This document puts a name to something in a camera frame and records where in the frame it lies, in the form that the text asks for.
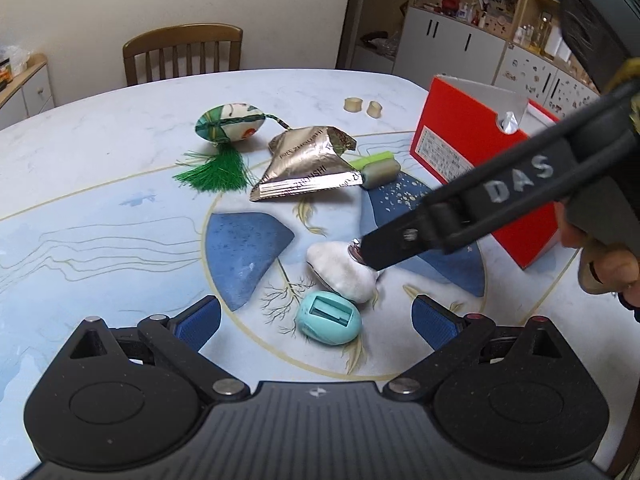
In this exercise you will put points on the dark door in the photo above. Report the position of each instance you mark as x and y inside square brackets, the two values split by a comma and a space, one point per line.
[350, 10]

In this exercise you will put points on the teal egg-shaped case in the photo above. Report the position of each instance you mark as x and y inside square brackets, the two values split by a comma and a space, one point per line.
[325, 325]

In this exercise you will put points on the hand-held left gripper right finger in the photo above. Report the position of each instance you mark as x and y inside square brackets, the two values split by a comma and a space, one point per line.
[434, 322]

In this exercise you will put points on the gold foil packet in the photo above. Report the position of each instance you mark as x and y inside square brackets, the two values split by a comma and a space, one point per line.
[300, 165]

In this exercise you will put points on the person's right hand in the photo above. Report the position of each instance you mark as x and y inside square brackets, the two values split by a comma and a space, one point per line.
[610, 270]

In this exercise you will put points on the clear plastic bag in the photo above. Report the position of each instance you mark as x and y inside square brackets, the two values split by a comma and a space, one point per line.
[17, 57]

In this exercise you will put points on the white plush pad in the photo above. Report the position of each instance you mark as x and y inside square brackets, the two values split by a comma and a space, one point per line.
[332, 267]

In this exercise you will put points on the red ornament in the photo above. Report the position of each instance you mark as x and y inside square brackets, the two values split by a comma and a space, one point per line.
[452, 3]

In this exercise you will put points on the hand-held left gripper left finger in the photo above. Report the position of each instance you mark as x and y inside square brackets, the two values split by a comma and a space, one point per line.
[197, 322]

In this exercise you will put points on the egg-shaped sachet with green tassel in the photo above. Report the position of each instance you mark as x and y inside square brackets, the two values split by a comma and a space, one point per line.
[225, 122]

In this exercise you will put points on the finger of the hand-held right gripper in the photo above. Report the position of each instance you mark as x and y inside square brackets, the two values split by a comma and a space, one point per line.
[500, 195]

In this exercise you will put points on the tall yellow bottle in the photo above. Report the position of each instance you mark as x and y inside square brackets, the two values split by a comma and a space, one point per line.
[540, 35]

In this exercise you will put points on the white lower cabinet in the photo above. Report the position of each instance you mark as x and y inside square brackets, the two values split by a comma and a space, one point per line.
[450, 45]

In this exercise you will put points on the straight-back wooden chair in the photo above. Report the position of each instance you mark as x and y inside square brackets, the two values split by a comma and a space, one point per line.
[180, 35]

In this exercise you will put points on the white sideboard with wooden top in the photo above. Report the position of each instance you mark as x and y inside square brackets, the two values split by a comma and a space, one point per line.
[30, 95]

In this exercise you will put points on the red shoe box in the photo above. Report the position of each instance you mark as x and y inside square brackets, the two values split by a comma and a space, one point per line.
[450, 105]

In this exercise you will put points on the small wooden house box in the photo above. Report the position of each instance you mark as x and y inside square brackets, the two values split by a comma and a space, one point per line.
[496, 24]

